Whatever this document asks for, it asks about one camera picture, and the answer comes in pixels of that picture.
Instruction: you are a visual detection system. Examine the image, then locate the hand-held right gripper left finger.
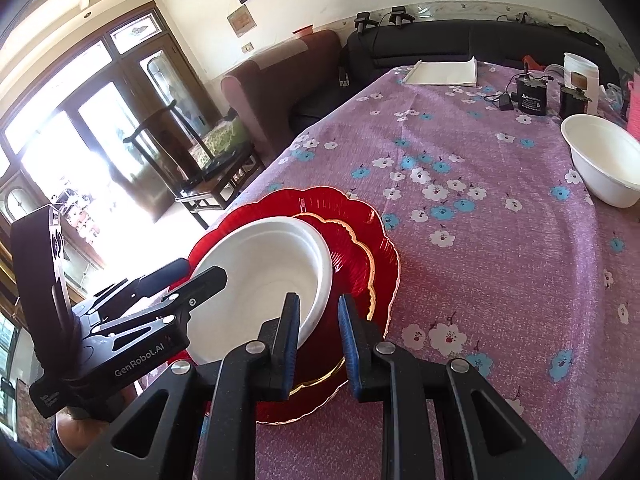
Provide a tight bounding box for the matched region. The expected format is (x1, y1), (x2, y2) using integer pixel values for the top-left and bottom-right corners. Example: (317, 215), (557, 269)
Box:
(60, 292), (306, 480)

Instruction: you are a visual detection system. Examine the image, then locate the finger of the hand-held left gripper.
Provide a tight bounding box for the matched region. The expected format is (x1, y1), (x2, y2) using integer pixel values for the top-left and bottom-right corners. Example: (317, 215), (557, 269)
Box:
(95, 266), (228, 351)
(75, 257), (193, 313)

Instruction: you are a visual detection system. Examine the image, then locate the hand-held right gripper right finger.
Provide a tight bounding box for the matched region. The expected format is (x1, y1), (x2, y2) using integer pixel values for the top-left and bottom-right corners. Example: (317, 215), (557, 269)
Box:
(338, 294), (573, 480)

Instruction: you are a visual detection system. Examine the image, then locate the white bowl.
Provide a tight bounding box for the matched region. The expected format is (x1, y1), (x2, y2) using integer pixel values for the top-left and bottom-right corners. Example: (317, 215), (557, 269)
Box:
(189, 216), (334, 366)
(560, 114), (640, 209)

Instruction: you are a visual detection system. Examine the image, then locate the small red gold-rimmed plate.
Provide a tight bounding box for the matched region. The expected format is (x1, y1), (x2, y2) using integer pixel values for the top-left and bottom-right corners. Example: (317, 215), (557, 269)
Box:
(290, 212), (377, 395)

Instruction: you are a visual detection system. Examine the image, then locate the large red scalloped plate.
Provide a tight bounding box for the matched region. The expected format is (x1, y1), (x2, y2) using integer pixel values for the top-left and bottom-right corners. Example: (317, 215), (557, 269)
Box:
(167, 186), (402, 426)

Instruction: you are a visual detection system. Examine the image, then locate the person's left forearm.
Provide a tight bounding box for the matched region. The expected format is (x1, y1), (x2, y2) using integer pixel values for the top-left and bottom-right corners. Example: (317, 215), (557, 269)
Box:
(0, 400), (108, 480)

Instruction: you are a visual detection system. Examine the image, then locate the wooden cabinet with arched glass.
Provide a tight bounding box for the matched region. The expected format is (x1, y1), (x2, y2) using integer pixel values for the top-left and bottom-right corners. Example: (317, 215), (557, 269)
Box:
(0, 172), (51, 231)

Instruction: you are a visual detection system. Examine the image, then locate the dark wooden chair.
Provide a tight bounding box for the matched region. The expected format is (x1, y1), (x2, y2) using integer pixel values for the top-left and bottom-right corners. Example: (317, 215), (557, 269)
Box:
(123, 100), (266, 231)

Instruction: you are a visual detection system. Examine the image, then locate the green patterned cushion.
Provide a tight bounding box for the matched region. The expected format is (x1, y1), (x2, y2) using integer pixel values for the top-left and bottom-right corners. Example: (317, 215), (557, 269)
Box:
(200, 119), (249, 157)

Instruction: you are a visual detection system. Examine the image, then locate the purple floral tablecloth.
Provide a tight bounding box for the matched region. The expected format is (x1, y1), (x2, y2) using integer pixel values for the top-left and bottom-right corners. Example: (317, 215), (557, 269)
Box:
(192, 62), (640, 480)

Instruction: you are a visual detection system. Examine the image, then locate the brown armchair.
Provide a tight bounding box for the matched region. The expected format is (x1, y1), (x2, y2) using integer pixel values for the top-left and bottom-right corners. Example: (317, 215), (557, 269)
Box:
(221, 29), (343, 166)

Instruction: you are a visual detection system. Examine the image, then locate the wooden glass door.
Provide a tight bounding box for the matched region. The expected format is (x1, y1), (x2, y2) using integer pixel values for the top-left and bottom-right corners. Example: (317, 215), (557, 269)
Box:
(0, 1), (223, 281)

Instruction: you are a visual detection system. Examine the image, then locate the white folded paper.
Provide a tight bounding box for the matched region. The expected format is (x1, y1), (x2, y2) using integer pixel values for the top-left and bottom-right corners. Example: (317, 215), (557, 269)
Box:
(404, 56), (478, 87)

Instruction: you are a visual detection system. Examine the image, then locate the black round jar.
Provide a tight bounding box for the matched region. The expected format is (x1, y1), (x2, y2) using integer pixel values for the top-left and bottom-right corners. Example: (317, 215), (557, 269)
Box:
(515, 74), (548, 116)

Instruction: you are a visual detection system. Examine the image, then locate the black leather sofa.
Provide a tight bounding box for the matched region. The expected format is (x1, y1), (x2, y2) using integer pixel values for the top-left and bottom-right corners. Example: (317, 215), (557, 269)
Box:
(290, 19), (621, 133)

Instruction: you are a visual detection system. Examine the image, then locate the black jar with brown lid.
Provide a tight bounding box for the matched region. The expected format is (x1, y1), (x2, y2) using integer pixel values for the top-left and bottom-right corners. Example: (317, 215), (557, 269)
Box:
(559, 72), (591, 118)

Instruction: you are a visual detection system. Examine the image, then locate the white plastic container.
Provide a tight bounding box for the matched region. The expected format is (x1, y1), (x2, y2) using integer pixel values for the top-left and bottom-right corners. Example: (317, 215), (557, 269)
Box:
(563, 52), (600, 116)

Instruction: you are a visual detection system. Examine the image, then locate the pink knitted sleeve bottle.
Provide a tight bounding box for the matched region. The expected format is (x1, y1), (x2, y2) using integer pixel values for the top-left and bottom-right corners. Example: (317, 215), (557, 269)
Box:
(625, 71), (640, 141)

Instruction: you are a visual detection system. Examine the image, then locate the small wall frame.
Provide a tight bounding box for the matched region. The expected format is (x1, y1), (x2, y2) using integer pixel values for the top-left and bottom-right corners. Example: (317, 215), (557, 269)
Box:
(226, 4), (252, 38)

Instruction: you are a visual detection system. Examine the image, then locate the black charger with cable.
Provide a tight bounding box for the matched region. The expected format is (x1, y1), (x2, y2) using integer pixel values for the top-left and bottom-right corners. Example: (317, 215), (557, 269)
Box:
(482, 85), (518, 111)

